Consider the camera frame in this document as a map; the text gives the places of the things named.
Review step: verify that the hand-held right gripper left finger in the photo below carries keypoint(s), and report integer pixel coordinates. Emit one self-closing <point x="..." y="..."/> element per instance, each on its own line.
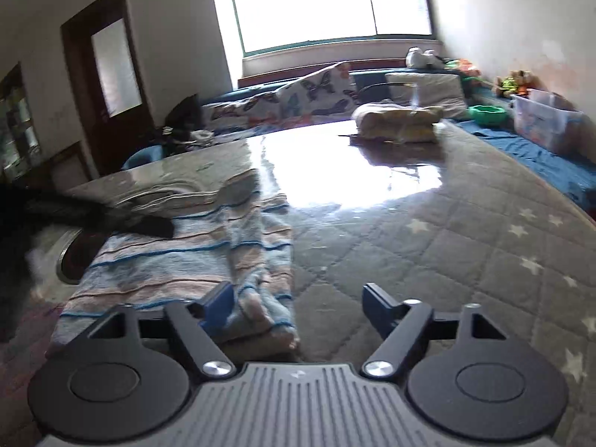
<point x="218" y="305"/>

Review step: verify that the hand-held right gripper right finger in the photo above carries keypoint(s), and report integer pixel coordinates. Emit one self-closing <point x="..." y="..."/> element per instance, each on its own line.
<point x="378" y="307"/>

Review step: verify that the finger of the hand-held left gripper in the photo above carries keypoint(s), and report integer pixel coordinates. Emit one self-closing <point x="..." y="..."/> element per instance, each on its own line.
<point x="102" y="216"/>

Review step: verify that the blue striped towel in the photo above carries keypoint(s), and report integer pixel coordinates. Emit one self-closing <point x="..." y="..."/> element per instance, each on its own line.
<point x="177" y="260"/>

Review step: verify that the round dark table insert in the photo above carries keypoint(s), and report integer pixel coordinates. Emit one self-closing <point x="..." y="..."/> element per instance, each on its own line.
<point x="81" y="254"/>

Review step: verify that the grey quilted star table cover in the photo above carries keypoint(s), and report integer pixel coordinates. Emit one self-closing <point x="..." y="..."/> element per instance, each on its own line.
<point x="442" y="251"/>

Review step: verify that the dark wooden door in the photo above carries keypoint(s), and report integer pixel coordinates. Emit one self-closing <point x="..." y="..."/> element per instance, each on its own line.
<point x="84" y="102"/>

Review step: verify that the dark wooden display shelf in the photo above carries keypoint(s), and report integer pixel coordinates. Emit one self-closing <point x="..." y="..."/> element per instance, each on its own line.
<point x="18" y="125"/>

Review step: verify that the black bag pile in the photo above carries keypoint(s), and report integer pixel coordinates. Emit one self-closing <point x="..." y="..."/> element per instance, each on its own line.
<point x="181" y="118"/>

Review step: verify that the long butterfly print pillow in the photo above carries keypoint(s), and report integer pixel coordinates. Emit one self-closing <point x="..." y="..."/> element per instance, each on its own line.
<point x="237" y="111"/>

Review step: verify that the thin black stick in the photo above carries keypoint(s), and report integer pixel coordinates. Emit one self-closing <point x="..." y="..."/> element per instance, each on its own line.
<point x="349" y="136"/>

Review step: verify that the folded yellow cloth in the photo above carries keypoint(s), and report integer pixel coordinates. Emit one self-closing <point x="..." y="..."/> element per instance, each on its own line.
<point x="400" y="123"/>

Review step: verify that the green bowl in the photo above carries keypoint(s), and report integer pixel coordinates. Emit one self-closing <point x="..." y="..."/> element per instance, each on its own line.
<point x="486" y="115"/>

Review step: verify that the large butterfly print pillow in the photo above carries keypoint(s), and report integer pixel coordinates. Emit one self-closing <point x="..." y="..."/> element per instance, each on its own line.
<point x="316" y="91"/>

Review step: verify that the plain white pillow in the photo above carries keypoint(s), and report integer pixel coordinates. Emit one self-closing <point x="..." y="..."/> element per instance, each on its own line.
<point x="433" y="88"/>

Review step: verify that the clear plastic storage box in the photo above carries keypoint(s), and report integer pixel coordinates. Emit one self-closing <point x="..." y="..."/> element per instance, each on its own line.
<point x="545" y="123"/>

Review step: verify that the panda plush toy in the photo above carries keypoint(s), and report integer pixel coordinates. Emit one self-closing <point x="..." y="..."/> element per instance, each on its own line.
<point x="421" y="57"/>

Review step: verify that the orange green toy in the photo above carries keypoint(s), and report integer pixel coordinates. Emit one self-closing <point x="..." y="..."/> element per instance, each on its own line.
<point x="465" y="67"/>

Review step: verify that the brown plush toys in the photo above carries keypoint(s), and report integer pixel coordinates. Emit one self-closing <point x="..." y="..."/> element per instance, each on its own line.
<point x="512" y="84"/>

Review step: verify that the window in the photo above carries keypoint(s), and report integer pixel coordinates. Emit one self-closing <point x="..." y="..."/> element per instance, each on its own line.
<point x="326" y="4"/>

